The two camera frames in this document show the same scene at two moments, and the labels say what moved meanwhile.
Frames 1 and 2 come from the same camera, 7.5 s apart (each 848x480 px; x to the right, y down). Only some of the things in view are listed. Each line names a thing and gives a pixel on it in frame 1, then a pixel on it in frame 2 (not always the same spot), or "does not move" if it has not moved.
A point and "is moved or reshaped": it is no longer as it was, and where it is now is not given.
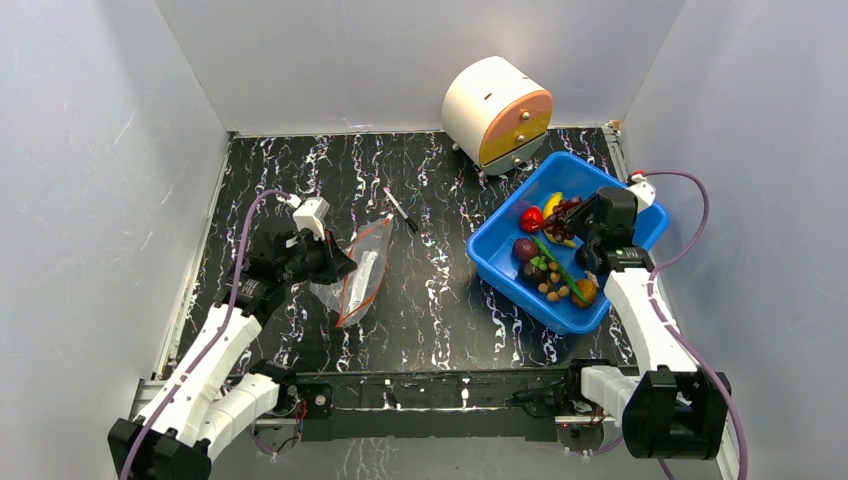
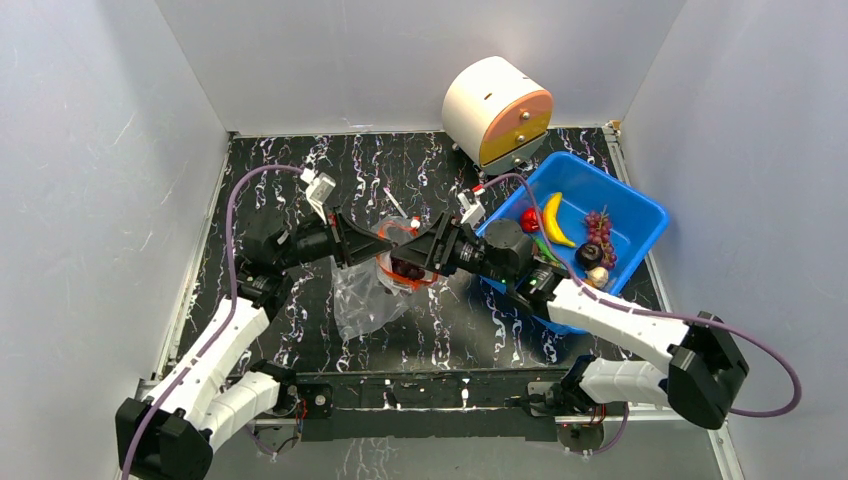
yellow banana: [553, 200] does not move
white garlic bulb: [592, 277] does not move
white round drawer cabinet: [495, 114] does not move
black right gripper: [584, 216] → [445, 244]
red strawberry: [532, 219] does not move
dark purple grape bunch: [554, 223] → [405, 269]
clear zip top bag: [350, 295] is moved or reshaped
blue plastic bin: [525, 251] does not move
